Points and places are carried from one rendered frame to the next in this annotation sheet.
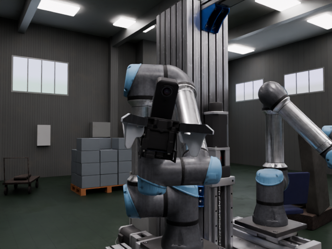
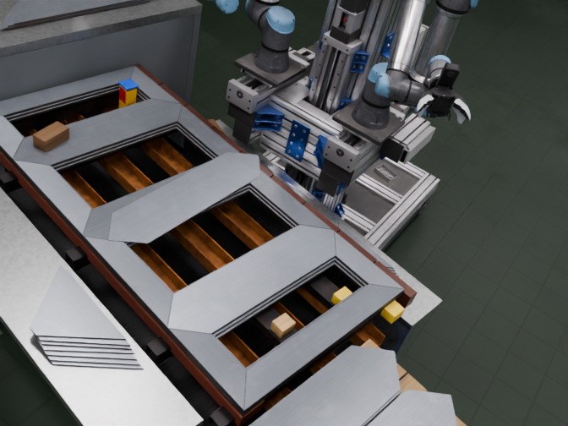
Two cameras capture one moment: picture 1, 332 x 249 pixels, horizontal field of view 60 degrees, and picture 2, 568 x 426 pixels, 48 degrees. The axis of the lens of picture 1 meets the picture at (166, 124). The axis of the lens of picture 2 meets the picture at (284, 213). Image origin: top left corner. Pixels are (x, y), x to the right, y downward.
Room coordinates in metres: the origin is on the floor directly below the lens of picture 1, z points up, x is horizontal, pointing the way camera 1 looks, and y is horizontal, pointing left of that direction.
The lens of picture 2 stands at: (-0.04, -2.23, 2.37)
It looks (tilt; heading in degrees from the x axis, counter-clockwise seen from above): 41 degrees down; 58
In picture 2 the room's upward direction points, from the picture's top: 16 degrees clockwise
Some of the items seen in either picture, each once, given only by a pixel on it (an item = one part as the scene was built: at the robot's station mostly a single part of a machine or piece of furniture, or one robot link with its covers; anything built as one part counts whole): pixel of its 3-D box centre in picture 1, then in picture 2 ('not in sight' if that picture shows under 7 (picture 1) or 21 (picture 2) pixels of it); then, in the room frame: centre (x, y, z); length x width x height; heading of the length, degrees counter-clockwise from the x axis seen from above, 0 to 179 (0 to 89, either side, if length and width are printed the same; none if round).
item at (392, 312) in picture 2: not in sight; (392, 311); (1.10, -1.22, 0.79); 0.06 x 0.05 x 0.04; 23
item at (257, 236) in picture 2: not in sight; (217, 203); (0.71, -0.52, 0.70); 1.66 x 0.08 x 0.05; 113
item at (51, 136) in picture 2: not in sight; (51, 136); (0.13, -0.26, 0.87); 0.12 x 0.06 x 0.05; 39
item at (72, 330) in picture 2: not in sight; (72, 329); (0.10, -1.05, 0.77); 0.45 x 0.20 x 0.04; 113
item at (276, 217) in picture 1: (269, 210); (373, 107); (1.31, -0.47, 1.09); 0.15 x 0.15 x 0.10
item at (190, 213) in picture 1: (180, 198); (278, 27); (1.04, -0.05, 1.20); 0.13 x 0.12 x 0.14; 98
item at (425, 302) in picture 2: not in sight; (302, 211); (1.06, -0.58, 0.67); 1.30 x 0.20 x 0.03; 113
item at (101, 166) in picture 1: (103, 163); not in sight; (7.42, 1.62, 0.66); 1.39 x 0.89 x 1.32; 123
